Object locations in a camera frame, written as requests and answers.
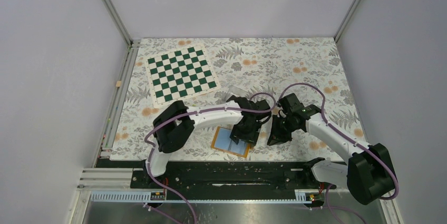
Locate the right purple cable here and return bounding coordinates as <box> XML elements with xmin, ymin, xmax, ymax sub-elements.
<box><xmin>277</xmin><ymin>82</ymin><xmax>400</xmax><ymax>224</ymax></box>

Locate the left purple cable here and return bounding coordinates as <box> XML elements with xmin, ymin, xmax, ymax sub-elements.
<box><xmin>143</xmin><ymin>92</ymin><xmax>277</xmax><ymax>224</ymax></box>

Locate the right aluminium frame post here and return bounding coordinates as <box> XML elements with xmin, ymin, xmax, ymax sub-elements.
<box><xmin>334</xmin><ymin>0</ymin><xmax>362</xmax><ymax>44</ymax></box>

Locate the green white chessboard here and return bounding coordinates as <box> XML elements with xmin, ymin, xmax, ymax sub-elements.
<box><xmin>144</xmin><ymin>44</ymin><xmax>221</xmax><ymax>108</ymax></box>

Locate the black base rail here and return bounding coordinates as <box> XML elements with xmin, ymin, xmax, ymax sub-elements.
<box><xmin>130</xmin><ymin>161</ymin><xmax>329</xmax><ymax>201</ymax></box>

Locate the floral patterned table mat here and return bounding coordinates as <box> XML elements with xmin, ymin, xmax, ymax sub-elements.
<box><xmin>110</xmin><ymin>37</ymin><xmax>365</xmax><ymax>161</ymax></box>

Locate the clear plastic card box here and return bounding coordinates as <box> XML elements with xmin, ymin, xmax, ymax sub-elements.
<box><xmin>224</xmin><ymin>85</ymin><xmax>255</xmax><ymax>109</ymax></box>

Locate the purple cable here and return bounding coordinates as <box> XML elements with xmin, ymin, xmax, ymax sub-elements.
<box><xmin>277</xmin><ymin>82</ymin><xmax>400</xmax><ymax>224</ymax></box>
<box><xmin>143</xmin><ymin>92</ymin><xmax>277</xmax><ymax>224</ymax></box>

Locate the aluminium frame post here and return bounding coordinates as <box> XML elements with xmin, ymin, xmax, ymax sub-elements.
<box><xmin>334</xmin><ymin>0</ymin><xmax>362</xmax><ymax>44</ymax></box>
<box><xmin>101</xmin><ymin>0</ymin><xmax>133</xmax><ymax>46</ymax></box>

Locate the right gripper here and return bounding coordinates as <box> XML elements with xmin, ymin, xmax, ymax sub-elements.
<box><xmin>267</xmin><ymin>114</ymin><xmax>299</xmax><ymax>146</ymax></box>

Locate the left aluminium frame post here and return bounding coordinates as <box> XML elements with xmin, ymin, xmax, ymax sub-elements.
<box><xmin>101</xmin><ymin>0</ymin><xmax>133</xmax><ymax>46</ymax></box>

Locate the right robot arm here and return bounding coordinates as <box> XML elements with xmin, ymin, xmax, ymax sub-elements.
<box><xmin>267</xmin><ymin>94</ymin><xmax>399</xmax><ymax>205</ymax></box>

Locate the orange leather card holder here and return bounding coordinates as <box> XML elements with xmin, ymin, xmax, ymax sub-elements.
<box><xmin>211</xmin><ymin>126</ymin><xmax>250</xmax><ymax>158</ymax></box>

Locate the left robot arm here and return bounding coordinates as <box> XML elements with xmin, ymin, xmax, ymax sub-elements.
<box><xmin>143</xmin><ymin>95</ymin><xmax>272</xmax><ymax>188</ymax></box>

